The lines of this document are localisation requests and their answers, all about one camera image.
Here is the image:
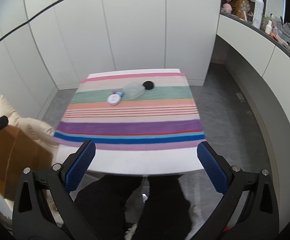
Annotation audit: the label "white round tin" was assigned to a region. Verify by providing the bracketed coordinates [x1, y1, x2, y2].
[107, 94, 121, 106]

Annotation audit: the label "blue bottle pink cap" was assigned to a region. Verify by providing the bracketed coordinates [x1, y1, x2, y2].
[112, 90, 124, 98]

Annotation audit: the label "translucent plastic box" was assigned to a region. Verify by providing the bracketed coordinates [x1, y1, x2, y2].
[122, 82, 145, 100]

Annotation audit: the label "cream padded chair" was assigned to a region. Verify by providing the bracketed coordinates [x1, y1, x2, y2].
[0, 94, 59, 230]

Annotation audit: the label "brown cardboard box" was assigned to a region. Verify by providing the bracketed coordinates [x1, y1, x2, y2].
[0, 126, 52, 201]

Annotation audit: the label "person's black trousers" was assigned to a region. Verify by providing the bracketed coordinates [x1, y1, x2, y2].
[74, 175, 192, 239]

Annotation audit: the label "white small table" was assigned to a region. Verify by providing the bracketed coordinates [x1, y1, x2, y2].
[56, 69, 202, 176]

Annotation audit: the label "striped colourful towel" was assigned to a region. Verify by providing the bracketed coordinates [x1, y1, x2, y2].
[53, 69, 205, 151]

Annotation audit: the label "white curved counter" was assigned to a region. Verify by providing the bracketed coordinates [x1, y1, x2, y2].
[217, 14, 290, 229]

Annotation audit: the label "small white bottle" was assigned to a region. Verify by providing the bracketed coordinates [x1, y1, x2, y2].
[265, 20, 272, 35]

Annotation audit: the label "pink plush toy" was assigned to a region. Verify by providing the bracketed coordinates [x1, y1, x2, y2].
[221, 3, 232, 14]

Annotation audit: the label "tall white bottle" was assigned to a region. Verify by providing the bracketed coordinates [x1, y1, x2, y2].
[252, 0, 264, 29]

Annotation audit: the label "brown paw print bag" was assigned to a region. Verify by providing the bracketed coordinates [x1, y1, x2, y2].
[229, 0, 251, 19]

